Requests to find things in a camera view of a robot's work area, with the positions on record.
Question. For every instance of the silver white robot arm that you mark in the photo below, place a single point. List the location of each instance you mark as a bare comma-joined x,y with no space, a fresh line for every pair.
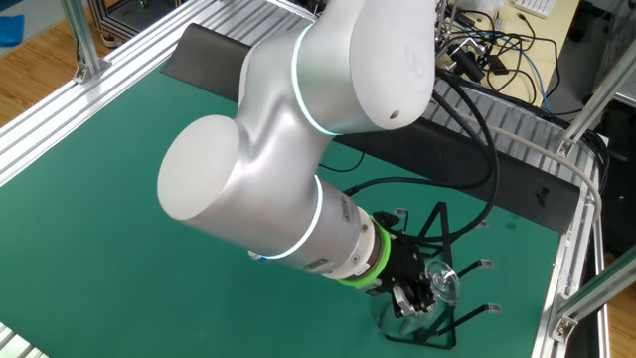
248,189

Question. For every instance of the silver wrist camera blue lens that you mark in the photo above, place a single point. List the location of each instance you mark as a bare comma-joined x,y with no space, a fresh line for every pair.
258,255

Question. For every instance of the aluminium profile post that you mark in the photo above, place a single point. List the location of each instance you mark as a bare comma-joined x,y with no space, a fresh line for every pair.
596,99
79,35
596,293

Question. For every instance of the black white striped frame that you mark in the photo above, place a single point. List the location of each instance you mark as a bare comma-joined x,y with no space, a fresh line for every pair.
105,20

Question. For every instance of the white keyboard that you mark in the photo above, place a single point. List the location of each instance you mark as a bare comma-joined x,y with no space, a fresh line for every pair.
536,6

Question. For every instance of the clear wine glass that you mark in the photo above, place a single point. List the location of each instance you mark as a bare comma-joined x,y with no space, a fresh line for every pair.
442,281

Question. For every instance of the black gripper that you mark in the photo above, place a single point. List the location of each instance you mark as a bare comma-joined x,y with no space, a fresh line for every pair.
407,258

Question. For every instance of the aluminium profile table rail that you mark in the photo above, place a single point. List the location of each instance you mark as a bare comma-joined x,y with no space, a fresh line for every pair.
74,104
576,238

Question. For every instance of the beige desk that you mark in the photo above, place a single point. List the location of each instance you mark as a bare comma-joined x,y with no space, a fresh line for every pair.
566,25

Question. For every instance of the green table mat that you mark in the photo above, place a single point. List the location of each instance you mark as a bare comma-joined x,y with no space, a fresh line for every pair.
99,248

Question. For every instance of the black metal cup rack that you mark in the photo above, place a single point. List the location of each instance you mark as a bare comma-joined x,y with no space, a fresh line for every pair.
443,215

